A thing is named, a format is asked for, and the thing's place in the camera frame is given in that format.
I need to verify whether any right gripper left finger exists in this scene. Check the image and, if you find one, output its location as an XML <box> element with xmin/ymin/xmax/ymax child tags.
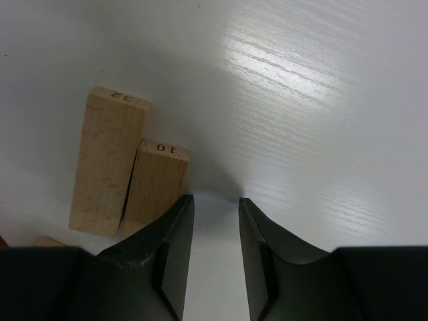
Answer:
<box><xmin>1</xmin><ymin>195</ymin><xmax>195</xmax><ymax>320</ymax></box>

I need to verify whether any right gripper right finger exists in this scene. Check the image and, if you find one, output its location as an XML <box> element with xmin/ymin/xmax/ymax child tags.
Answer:
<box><xmin>239</xmin><ymin>198</ymin><xmax>427</xmax><ymax>320</ymax></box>

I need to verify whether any short light wood block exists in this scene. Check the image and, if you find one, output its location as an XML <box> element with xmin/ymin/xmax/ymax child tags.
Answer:
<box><xmin>37</xmin><ymin>236</ymin><xmax>64</xmax><ymax>247</ymax></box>

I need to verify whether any long light wood block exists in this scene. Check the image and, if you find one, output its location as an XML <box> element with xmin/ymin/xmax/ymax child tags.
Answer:
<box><xmin>69</xmin><ymin>86</ymin><xmax>150</xmax><ymax>237</ymax></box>

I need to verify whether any red wood block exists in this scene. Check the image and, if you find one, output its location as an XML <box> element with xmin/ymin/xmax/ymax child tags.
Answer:
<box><xmin>0</xmin><ymin>236</ymin><xmax>7</xmax><ymax>246</ymax></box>

